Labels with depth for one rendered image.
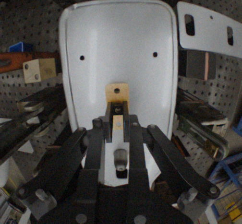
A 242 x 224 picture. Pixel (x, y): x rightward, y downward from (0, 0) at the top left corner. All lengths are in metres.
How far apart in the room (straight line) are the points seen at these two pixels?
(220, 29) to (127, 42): 0.22
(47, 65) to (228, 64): 0.78
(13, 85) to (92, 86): 0.62
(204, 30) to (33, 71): 0.31
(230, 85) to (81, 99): 0.76
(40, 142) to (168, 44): 0.80
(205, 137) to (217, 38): 0.21
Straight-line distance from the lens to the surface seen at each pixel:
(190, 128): 0.27
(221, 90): 0.77
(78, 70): 0.24
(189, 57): 0.28
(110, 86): 0.20
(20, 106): 0.26
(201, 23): 0.29
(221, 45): 0.32
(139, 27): 0.23
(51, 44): 0.61
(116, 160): 0.27
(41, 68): 0.20
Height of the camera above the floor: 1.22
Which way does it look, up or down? 70 degrees down
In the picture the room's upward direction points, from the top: 179 degrees counter-clockwise
